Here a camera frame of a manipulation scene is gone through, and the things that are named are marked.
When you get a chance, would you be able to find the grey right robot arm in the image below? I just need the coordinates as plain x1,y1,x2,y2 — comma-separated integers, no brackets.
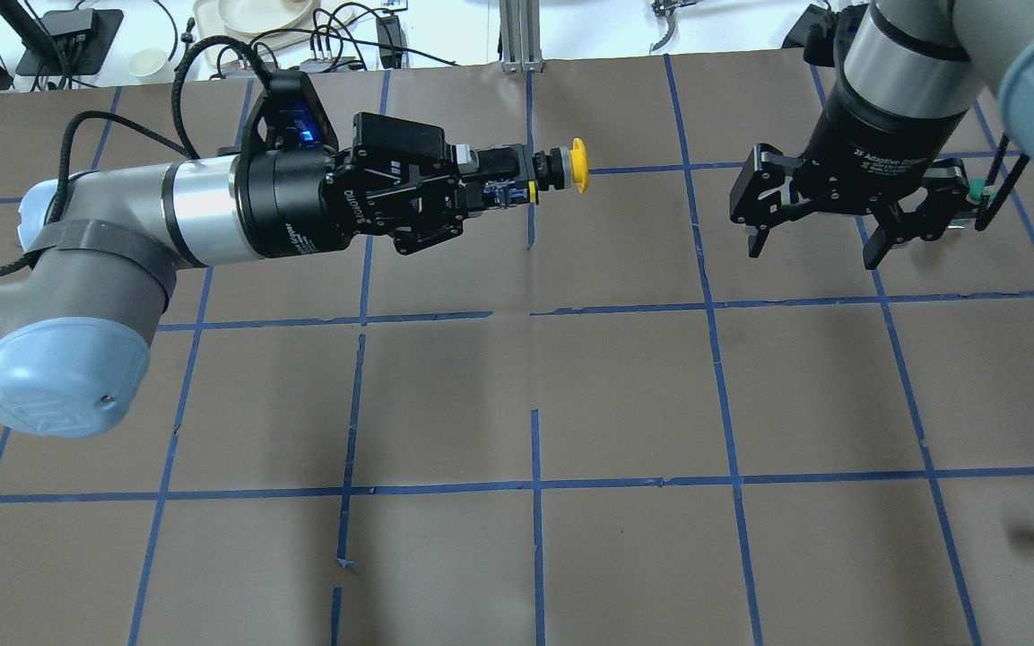
729,1,1034,269

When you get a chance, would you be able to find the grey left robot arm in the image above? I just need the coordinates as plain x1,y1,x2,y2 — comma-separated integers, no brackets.
0,113,587,438

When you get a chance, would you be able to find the aluminium extrusion post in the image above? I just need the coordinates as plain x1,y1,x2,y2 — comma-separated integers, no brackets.
499,0,544,74

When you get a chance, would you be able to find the black stand base plate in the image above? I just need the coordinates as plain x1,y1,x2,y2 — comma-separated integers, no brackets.
8,8,126,76

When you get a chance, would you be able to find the metal hook tool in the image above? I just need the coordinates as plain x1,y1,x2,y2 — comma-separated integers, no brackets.
648,1,702,54

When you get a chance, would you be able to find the beige tray with plates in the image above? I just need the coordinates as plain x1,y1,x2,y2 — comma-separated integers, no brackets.
192,1,356,50

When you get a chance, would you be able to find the small white cup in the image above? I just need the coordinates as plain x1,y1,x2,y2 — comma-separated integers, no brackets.
126,48,169,84

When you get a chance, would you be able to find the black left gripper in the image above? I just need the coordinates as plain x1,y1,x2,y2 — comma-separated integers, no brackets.
235,113,540,258

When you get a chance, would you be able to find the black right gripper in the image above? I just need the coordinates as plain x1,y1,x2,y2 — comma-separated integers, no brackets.
729,109,960,271

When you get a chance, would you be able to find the braided black cable left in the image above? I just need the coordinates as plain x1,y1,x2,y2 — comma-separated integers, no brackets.
0,36,271,293

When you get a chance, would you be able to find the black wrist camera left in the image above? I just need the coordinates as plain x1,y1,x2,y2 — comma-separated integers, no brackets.
240,69,339,159

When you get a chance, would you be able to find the black power adapter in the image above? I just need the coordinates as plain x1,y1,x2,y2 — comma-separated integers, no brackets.
376,13,405,69

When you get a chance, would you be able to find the yellow push button switch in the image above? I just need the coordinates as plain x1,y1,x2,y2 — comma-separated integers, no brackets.
467,137,591,209

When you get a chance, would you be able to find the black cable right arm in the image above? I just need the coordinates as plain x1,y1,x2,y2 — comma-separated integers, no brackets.
974,135,1033,232

